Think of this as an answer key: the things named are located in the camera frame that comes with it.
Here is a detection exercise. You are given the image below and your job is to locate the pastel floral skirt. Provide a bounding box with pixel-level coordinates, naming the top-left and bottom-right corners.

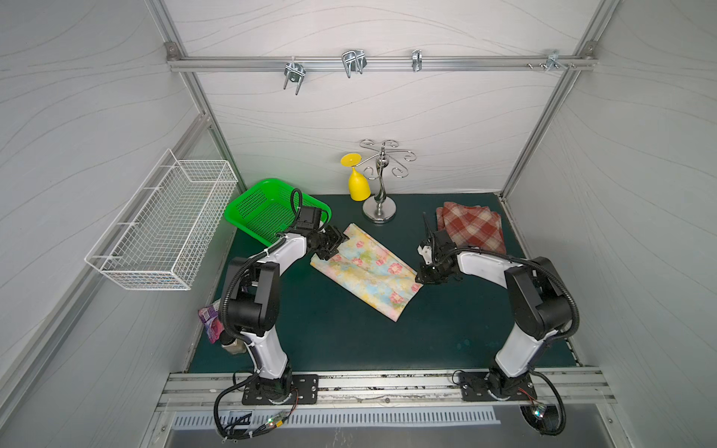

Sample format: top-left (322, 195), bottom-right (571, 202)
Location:
top-left (311, 223), bottom-right (422, 322)

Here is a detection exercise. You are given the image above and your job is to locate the red plaid skirt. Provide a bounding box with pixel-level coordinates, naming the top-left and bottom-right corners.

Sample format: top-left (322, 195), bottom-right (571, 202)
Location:
top-left (436, 202), bottom-right (506, 254)

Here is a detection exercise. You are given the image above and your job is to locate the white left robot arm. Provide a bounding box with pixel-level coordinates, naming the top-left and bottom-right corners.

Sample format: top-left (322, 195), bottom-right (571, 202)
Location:
top-left (218, 225), bottom-right (348, 396)

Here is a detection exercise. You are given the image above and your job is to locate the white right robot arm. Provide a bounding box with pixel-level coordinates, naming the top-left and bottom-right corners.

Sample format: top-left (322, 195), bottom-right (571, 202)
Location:
top-left (416, 243), bottom-right (580, 398)

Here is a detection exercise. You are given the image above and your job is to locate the yellow plastic goblet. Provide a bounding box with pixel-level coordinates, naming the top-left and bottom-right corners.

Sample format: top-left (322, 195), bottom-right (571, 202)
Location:
top-left (340, 153), bottom-right (371, 202)

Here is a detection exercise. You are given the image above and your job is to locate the chrome cup holder stand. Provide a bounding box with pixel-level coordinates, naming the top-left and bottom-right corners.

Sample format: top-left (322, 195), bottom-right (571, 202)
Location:
top-left (357, 139), bottom-right (418, 224)

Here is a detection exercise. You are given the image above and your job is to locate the green plastic basket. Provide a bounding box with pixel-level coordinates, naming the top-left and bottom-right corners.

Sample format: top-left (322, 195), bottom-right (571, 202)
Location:
top-left (224, 178), bottom-right (332, 246)

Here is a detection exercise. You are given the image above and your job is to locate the brown capped bottle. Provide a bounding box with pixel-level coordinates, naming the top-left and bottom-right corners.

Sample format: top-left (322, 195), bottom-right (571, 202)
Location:
top-left (221, 340), bottom-right (246, 356)

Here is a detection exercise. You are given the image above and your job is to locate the purple snack packet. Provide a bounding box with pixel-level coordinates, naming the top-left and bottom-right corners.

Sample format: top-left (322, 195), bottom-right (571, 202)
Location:
top-left (198, 300), bottom-right (224, 343)

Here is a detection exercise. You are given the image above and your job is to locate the white vent strip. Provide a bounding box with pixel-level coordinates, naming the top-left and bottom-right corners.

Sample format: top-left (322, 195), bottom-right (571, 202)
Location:
top-left (172, 405), bottom-right (502, 430)

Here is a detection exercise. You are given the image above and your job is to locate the metal u-bolt clamp left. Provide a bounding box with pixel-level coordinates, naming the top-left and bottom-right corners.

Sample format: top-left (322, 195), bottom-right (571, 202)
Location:
top-left (283, 62), bottom-right (306, 95)

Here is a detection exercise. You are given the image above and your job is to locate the metal u-bolt clamp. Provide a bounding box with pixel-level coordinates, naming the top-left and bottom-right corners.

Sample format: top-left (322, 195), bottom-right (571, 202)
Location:
top-left (341, 49), bottom-right (367, 78)
top-left (283, 62), bottom-right (306, 95)

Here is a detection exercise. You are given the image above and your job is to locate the metal u-bolt clamp middle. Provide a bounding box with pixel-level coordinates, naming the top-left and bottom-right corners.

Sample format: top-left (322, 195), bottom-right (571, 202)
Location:
top-left (341, 49), bottom-right (367, 78)

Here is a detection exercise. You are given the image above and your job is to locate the metal hook clamp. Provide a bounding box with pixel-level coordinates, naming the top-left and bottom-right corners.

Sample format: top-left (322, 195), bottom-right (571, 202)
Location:
top-left (412, 50), bottom-right (423, 73)

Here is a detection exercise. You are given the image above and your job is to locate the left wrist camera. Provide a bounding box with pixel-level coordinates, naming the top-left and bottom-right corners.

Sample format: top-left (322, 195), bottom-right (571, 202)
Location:
top-left (291, 205), bottom-right (323, 233)

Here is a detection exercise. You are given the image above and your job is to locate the white wire basket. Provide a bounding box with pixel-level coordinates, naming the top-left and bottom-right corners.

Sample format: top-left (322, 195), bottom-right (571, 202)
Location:
top-left (85, 149), bottom-right (237, 291)

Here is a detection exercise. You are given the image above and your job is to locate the aluminium crossbar rail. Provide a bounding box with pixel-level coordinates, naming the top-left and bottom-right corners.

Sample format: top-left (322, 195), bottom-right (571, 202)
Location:
top-left (168, 53), bottom-right (599, 73)

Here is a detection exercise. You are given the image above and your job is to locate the metal bracket right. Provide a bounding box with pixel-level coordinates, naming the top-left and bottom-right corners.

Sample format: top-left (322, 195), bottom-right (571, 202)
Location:
top-left (526, 50), bottom-right (577, 73)

